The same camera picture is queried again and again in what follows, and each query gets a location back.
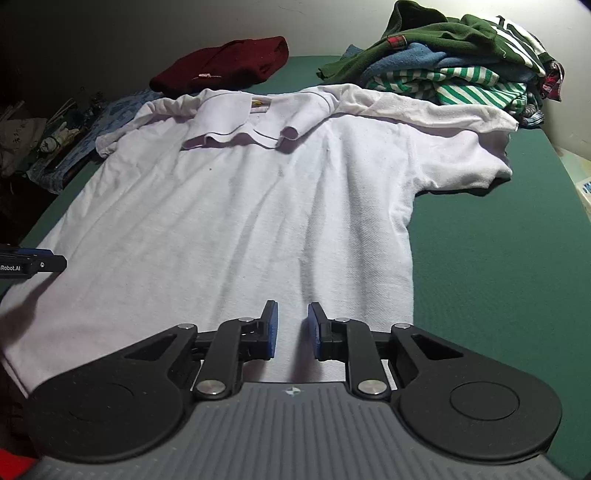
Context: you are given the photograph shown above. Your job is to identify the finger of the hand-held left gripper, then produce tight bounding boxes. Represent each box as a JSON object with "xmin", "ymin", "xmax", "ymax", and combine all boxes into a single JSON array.
[
  {"xmin": 0, "ymin": 256, "xmax": 68, "ymax": 280},
  {"xmin": 0, "ymin": 246, "xmax": 52, "ymax": 257}
]

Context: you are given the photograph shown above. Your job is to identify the green garment with white bands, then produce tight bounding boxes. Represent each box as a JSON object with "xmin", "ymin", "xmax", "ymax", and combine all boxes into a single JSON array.
[{"xmin": 494, "ymin": 15, "xmax": 549, "ymax": 77}]

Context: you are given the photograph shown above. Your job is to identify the green white striped shirt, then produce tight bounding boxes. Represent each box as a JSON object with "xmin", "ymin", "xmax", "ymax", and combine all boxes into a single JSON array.
[{"xmin": 365, "ymin": 65, "xmax": 532, "ymax": 109}]

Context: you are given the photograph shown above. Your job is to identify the white polo shirt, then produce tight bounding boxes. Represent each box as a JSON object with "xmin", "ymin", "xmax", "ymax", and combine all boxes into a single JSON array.
[{"xmin": 0, "ymin": 84, "xmax": 519, "ymax": 393}]

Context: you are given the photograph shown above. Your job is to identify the blue patterned cloth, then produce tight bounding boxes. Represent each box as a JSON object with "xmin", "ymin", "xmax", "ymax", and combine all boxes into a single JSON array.
[{"xmin": 28, "ymin": 90, "xmax": 162, "ymax": 195}]

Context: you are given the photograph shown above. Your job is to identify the dark patterned cloth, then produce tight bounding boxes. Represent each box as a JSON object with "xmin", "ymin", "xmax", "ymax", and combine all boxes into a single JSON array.
[{"xmin": 510, "ymin": 92, "xmax": 548, "ymax": 127}]

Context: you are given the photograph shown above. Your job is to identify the red plaid cloth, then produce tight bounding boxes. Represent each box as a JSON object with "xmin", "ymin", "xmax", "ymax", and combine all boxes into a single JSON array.
[{"xmin": 538, "ymin": 60, "xmax": 565, "ymax": 102}]

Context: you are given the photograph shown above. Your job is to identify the pale crumpled bag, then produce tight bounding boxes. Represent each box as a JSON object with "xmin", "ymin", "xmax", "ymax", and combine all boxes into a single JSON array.
[{"xmin": 0, "ymin": 104, "xmax": 47, "ymax": 178}]

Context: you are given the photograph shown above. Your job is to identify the pale cardboard box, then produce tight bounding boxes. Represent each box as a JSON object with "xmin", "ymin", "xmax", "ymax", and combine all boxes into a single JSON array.
[{"xmin": 556, "ymin": 148, "xmax": 591, "ymax": 208}]

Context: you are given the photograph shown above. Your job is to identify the pile of green clothes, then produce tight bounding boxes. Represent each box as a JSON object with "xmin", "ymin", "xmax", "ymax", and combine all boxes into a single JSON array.
[{"xmin": 317, "ymin": 0, "xmax": 550, "ymax": 81}]

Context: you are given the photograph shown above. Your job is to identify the person's red jacket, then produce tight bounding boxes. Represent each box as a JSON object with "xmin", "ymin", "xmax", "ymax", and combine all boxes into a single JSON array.
[{"xmin": 0, "ymin": 445, "xmax": 38, "ymax": 480}]

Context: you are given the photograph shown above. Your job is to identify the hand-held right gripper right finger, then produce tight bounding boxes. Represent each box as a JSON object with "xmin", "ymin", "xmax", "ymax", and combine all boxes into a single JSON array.
[{"xmin": 308, "ymin": 302, "xmax": 465, "ymax": 400}]

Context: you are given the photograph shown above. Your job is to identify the maroon sweater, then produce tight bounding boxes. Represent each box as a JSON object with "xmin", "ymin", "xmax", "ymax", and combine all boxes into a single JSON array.
[{"xmin": 149, "ymin": 36, "xmax": 290, "ymax": 97}]

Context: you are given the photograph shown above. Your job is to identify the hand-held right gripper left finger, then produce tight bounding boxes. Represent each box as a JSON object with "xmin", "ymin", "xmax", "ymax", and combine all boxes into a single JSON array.
[{"xmin": 124, "ymin": 300, "xmax": 281, "ymax": 401}]

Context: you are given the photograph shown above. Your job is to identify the green table mat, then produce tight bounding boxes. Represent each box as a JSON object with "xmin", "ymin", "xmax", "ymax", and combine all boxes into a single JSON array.
[{"xmin": 0, "ymin": 55, "xmax": 591, "ymax": 480}]

